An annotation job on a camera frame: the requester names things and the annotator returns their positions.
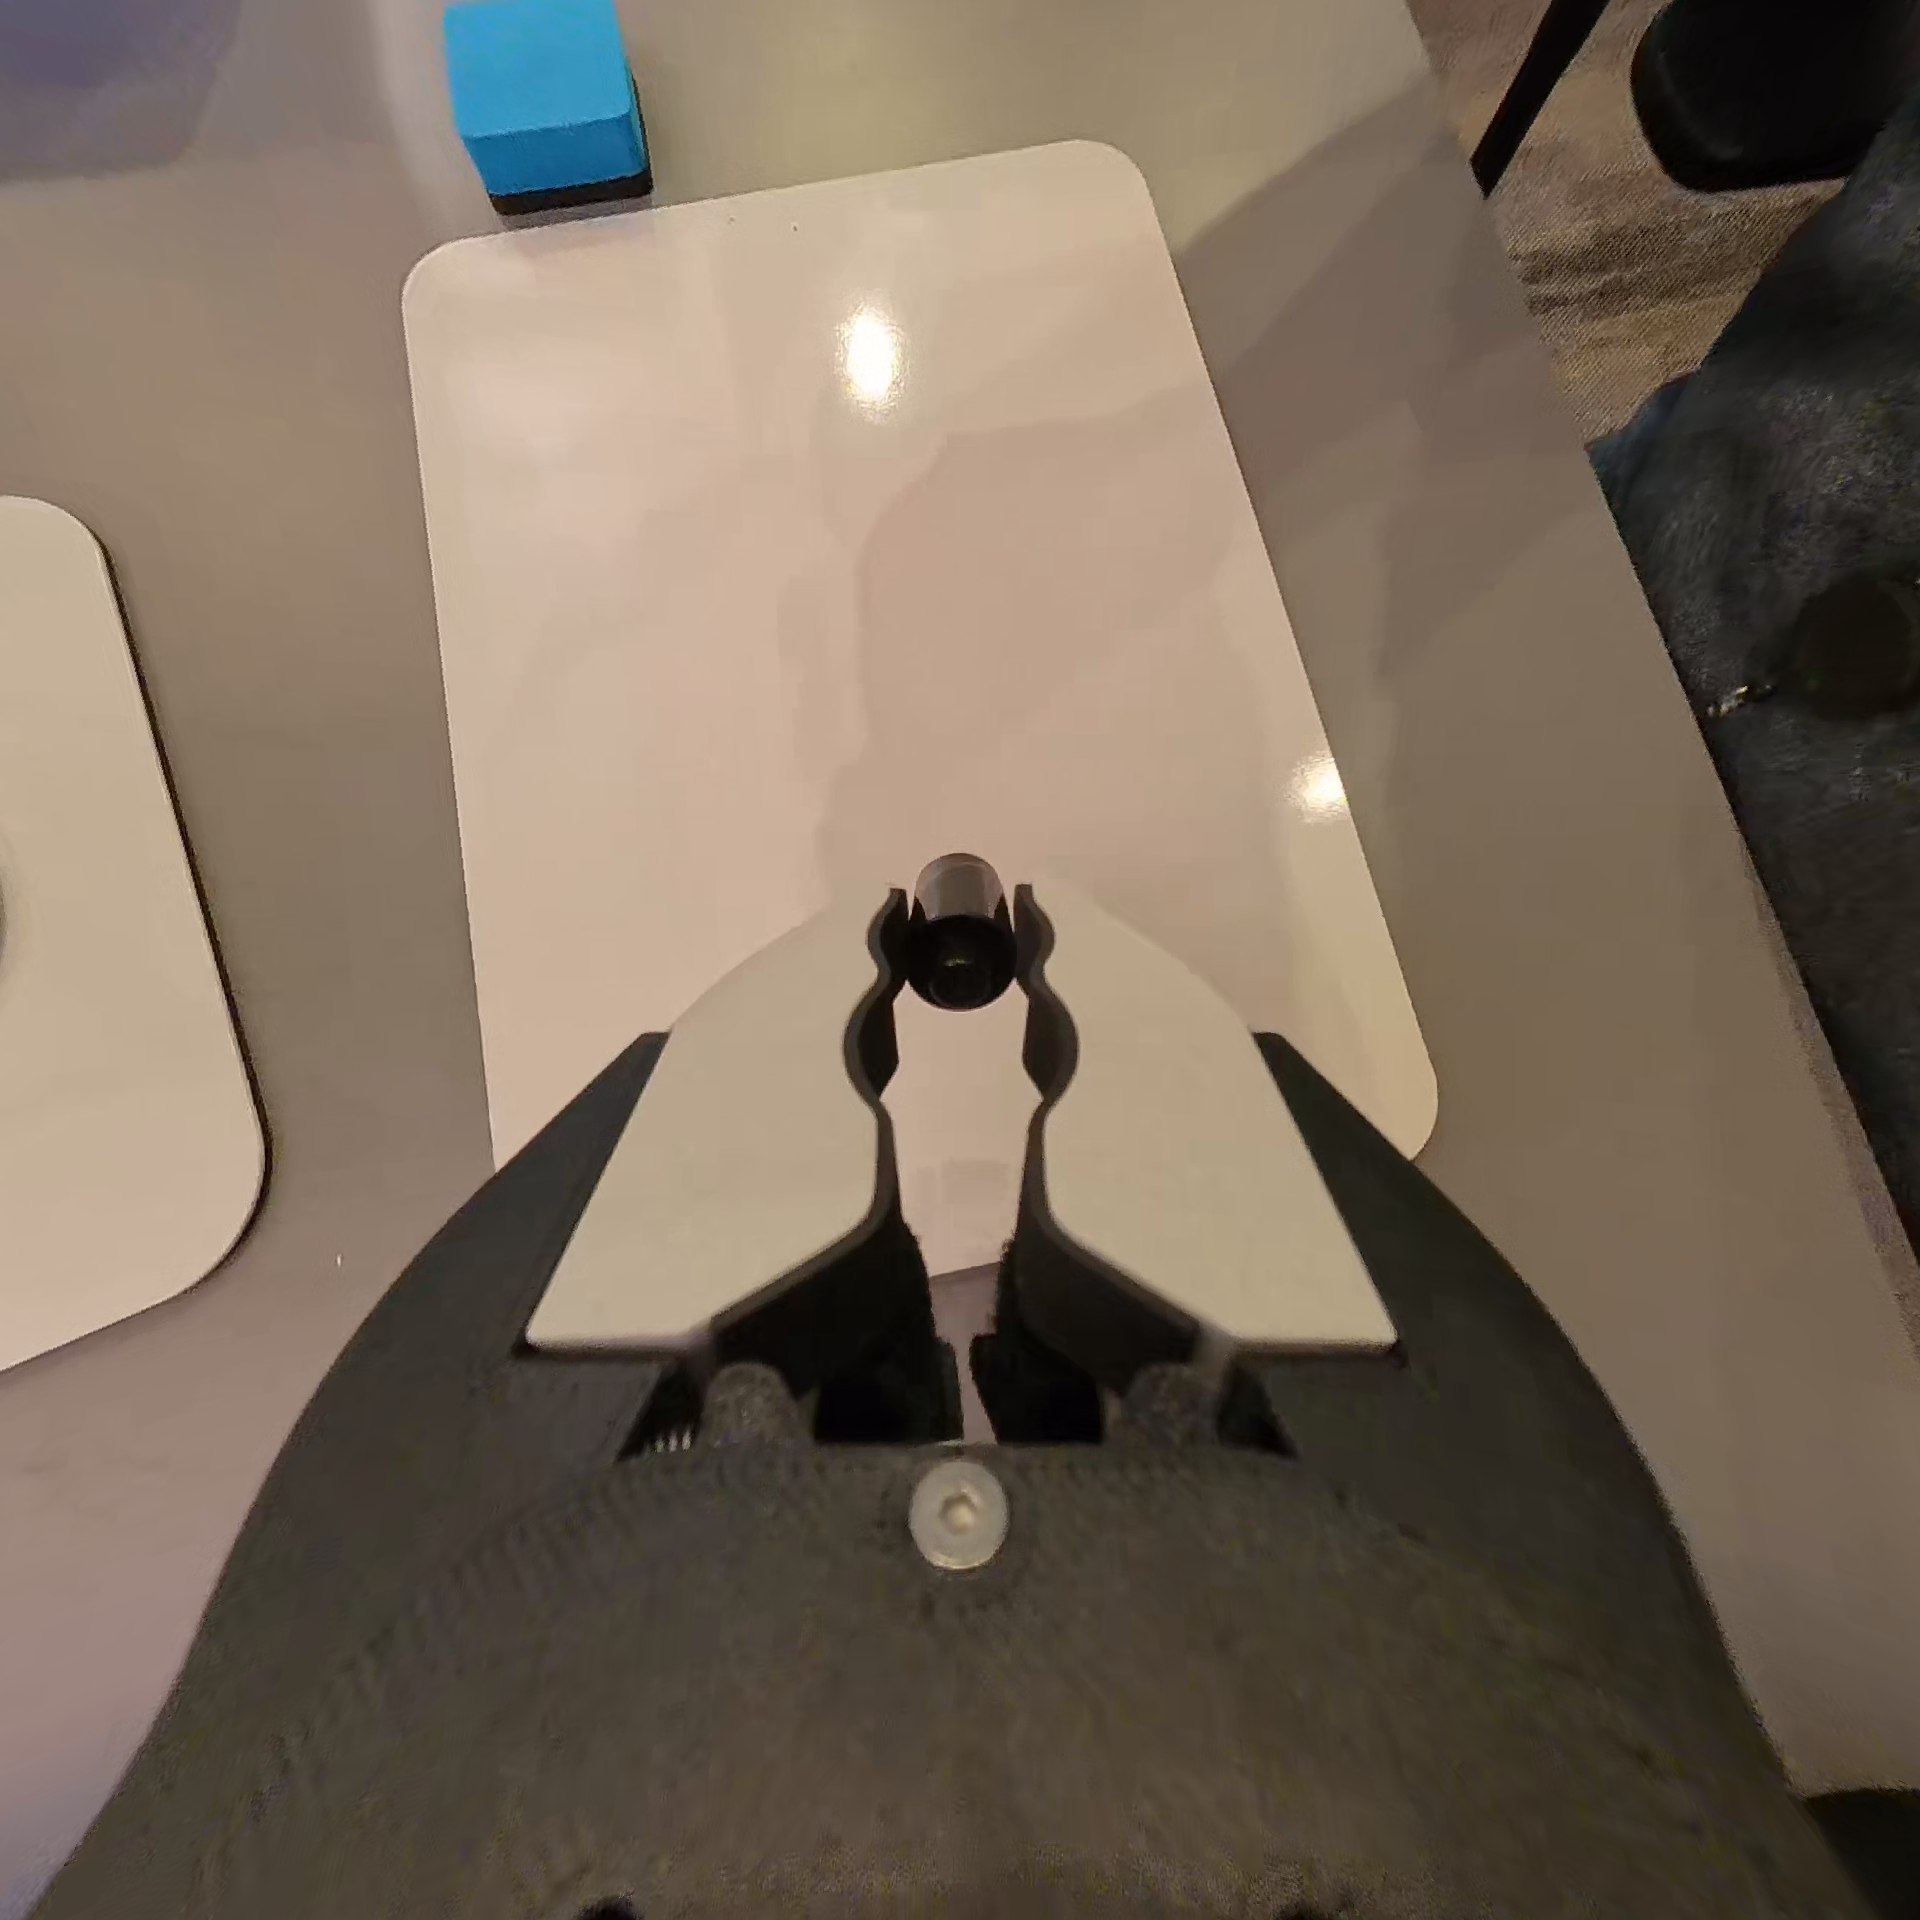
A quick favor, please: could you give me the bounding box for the black chair base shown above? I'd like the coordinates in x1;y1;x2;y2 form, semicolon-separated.
1630;0;1920;194

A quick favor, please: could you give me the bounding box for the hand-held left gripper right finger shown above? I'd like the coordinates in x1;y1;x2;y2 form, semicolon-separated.
1007;882;1402;1370

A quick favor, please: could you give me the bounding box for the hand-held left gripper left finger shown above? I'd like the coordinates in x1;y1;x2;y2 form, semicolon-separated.
524;888;915;1370

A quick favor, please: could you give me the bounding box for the small white whiteboard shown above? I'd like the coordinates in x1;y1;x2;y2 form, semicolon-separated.
400;140;1439;1173

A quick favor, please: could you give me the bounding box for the blue whiteboard eraser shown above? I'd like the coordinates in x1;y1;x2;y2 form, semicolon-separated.
440;0;655;215

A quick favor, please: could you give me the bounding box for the black marker pen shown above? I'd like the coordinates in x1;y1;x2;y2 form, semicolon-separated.
907;853;1024;1012

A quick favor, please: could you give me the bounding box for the dark blue upholstered seat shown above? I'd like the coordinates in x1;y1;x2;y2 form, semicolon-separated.
1587;128;1920;1249

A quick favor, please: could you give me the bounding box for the white board with dark edge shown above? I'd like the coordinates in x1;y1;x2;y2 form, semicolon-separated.
0;497;272;1377

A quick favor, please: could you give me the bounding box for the black chair leg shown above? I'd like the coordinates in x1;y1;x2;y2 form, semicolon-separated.
1470;0;1604;196

